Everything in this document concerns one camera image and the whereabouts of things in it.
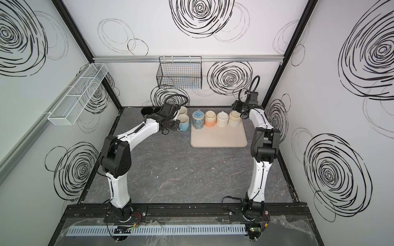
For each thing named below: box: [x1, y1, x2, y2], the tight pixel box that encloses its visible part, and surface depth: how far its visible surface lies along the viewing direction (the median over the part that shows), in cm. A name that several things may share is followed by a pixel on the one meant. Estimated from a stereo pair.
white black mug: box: [140, 106, 154, 117], surface depth 107 cm
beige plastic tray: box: [190, 118, 248, 148], surface depth 106 cm
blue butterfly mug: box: [191, 108, 205, 130], surface depth 103 cm
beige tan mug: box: [228, 110, 242, 128], surface depth 107 cm
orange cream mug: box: [204, 110, 217, 128], surface depth 106 cm
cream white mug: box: [216, 110, 230, 128], surface depth 107 cm
